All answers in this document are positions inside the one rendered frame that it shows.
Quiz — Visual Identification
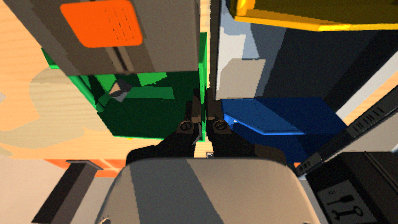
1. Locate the green bin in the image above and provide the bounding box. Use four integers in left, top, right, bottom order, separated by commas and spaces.
68, 32, 208, 142

